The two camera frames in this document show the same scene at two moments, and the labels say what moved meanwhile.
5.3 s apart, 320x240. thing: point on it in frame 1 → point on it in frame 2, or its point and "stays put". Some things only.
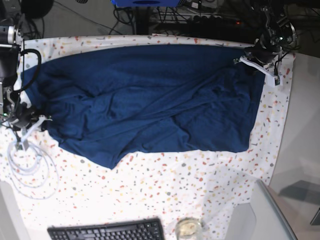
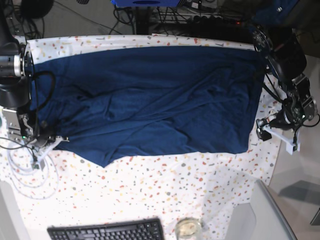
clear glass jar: x=188 y=228 stays put
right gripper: x=263 y=58 → x=280 y=125
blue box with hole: x=147 y=3 stays put
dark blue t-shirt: x=115 y=104 stays put
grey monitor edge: x=271 y=223 stays put
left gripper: x=26 y=122 → x=46 y=143
